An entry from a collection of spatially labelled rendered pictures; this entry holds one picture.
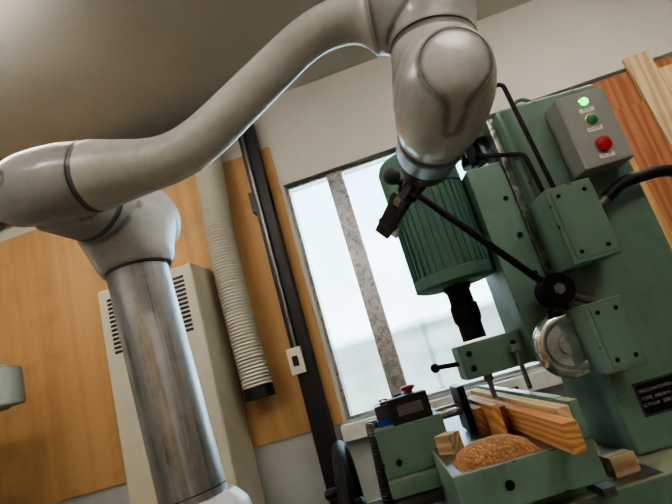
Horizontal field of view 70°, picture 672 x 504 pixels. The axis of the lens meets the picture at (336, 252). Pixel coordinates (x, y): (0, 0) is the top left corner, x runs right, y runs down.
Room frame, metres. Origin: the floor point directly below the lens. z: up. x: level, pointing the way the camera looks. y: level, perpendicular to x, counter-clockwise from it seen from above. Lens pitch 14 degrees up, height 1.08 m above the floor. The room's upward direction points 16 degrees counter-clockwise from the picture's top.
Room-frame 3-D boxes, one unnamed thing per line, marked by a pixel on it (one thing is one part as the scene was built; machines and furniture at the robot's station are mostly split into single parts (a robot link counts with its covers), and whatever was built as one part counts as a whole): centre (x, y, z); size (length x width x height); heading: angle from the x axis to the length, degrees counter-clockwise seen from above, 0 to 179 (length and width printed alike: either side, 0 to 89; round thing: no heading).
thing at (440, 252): (1.05, -0.23, 1.35); 0.18 x 0.18 x 0.31
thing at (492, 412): (1.02, -0.19, 0.93); 0.22 x 0.01 x 0.06; 0
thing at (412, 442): (1.05, -0.04, 0.91); 0.15 x 0.14 x 0.09; 0
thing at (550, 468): (1.05, -0.13, 0.87); 0.61 x 0.30 x 0.06; 0
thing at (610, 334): (0.90, -0.42, 1.02); 0.09 x 0.07 x 0.12; 0
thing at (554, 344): (0.93, -0.36, 1.02); 0.12 x 0.03 x 0.12; 90
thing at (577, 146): (0.92, -0.55, 1.40); 0.10 x 0.06 x 0.16; 90
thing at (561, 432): (1.00, -0.23, 0.92); 0.62 x 0.02 x 0.04; 0
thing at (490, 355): (1.05, -0.25, 1.03); 0.14 x 0.07 x 0.09; 90
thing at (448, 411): (1.05, -0.13, 0.95); 0.09 x 0.07 x 0.09; 0
